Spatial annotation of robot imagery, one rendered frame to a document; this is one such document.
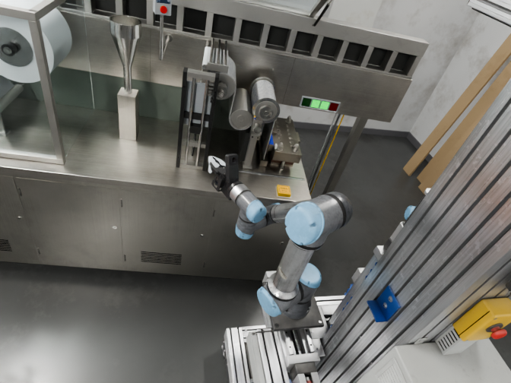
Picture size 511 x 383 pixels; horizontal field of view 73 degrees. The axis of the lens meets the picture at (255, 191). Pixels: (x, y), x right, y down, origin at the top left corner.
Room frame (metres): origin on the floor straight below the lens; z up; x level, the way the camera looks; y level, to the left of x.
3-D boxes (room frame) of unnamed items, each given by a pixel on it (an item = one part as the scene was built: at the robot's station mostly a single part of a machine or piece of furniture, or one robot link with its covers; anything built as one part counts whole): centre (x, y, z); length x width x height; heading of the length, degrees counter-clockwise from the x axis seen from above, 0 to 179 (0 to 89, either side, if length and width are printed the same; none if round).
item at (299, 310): (0.86, -0.28, 0.87); 0.15 x 0.15 x 0.10
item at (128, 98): (1.60, 0.79, 1.19); 0.14 x 0.14 x 0.57
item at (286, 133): (1.86, -0.08, 1.00); 0.40 x 0.16 x 0.06; 13
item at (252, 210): (0.95, 0.00, 1.21); 0.11 x 0.08 x 0.09; 47
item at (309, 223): (0.77, -0.19, 1.19); 0.15 x 0.12 x 0.55; 137
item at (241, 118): (1.75, 0.21, 1.18); 0.26 x 0.12 x 0.12; 13
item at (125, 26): (1.60, 0.79, 1.50); 0.14 x 0.14 x 0.06
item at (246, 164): (1.61, 0.09, 1.05); 0.06 x 0.05 x 0.31; 13
